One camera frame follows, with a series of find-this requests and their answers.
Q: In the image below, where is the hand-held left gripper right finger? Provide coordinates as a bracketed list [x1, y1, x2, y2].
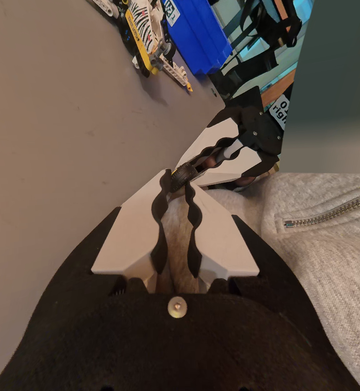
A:
[184, 182, 260, 292]

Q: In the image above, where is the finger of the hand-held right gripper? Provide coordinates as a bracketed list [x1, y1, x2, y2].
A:
[194, 146, 264, 187]
[175, 118, 240, 172]

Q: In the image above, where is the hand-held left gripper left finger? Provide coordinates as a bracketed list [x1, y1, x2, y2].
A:
[91, 169, 172, 274]

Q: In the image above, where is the black lego tyre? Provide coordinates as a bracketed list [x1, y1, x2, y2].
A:
[169, 163, 199, 193]

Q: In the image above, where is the lego airplane model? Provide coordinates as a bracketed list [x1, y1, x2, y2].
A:
[87, 0, 193, 92]

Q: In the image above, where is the person's right hand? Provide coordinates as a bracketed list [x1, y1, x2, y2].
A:
[203, 154, 258, 187]

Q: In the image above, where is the blue plastic bin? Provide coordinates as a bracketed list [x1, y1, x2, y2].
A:
[162, 0, 233, 76]

